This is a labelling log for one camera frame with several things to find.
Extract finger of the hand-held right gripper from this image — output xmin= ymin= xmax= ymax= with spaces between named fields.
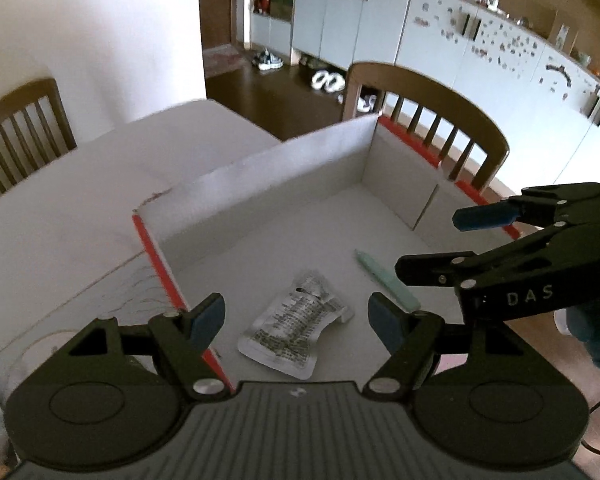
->
xmin=395 ymin=222 xmax=572 ymax=291
xmin=452 ymin=183 xmax=600 ymax=233

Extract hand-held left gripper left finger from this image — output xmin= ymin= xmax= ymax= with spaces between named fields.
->
xmin=55 ymin=292 xmax=238 ymax=403

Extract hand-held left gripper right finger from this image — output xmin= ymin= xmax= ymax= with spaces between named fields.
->
xmin=361 ymin=291 xmax=532 ymax=404

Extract pale green pen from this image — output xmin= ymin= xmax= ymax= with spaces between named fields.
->
xmin=355 ymin=248 xmax=422 ymax=312

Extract silver printed sachet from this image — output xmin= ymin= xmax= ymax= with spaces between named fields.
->
xmin=236 ymin=269 xmax=356 ymax=381

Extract white cardboard box red edges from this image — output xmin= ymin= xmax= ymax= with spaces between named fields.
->
xmin=131 ymin=114 xmax=523 ymax=394

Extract white desktop table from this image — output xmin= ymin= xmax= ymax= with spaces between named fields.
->
xmin=0 ymin=99 xmax=551 ymax=480

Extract person's right hand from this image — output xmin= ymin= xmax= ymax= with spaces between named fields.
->
xmin=562 ymin=302 xmax=600 ymax=372

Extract brown wooden slatted chair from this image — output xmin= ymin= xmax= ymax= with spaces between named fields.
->
xmin=0 ymin=77 xmax=78 ymax=206
xmin=346 ymin=61 xmax=511 ymax=193

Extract pair of white slippers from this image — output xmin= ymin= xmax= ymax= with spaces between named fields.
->
xmin=311 ymin=70 xmax=346 ymax=94

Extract brown doormat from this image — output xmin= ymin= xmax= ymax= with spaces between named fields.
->
xmin=202 ymin=45 xmax=251 ymax=78

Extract pair of dark sneakers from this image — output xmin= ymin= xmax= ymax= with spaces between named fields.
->
xmin=252 ymin=49 xmax=284 ymax=71

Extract white wall cabinet unit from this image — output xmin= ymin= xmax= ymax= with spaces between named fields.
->
xmin=249 ymin=0 xmax=600 ymax=186

